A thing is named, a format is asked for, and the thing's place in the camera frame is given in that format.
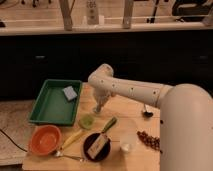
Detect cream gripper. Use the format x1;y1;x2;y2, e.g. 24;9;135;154
93;91;111;108

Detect grey blue towel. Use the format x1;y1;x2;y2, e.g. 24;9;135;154
93;104;102;114

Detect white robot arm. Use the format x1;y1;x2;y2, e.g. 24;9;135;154
88;64;213;171

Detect orange red bowl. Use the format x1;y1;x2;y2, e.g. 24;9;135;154
28;125;62;156

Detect blue grey sponge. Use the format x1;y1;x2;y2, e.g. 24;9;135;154
63;86;77;101

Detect yellow green dish brush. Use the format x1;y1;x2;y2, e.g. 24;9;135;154
60;114;94;150

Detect black round plate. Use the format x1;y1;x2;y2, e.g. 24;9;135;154
83;133;111;162

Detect green plastic tray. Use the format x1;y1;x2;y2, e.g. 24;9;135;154
29;79;82;126

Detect black ladle spoon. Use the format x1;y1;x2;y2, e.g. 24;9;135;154
142;104;153;118

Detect white plastic cup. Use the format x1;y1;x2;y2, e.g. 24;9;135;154
120;133;137;153

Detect bunch of brown grapes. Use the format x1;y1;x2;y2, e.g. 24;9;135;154
137;131;160;151

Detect metal spoon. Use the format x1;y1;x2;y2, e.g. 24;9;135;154
54;151;84;162

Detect green handled spatula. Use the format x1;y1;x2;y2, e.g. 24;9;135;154
84;117;117;160

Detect black cable left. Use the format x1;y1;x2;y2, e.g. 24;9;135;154
0;128;29;154

